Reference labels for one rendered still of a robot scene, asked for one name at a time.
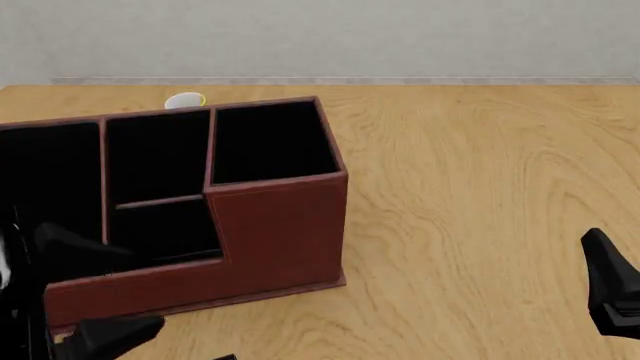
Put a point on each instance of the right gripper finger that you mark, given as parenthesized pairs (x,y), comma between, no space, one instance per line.
(607,266)

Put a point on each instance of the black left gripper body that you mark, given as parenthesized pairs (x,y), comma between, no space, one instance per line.
(22,318)

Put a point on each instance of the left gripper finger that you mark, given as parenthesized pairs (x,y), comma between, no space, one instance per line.
(75,249)
(117,333)

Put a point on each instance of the red-brown desk caddy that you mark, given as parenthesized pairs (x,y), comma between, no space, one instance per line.
(280,232)

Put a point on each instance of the white mug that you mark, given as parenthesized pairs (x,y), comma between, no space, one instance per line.
(181,101)

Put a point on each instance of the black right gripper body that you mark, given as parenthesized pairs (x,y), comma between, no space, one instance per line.
(622,320)

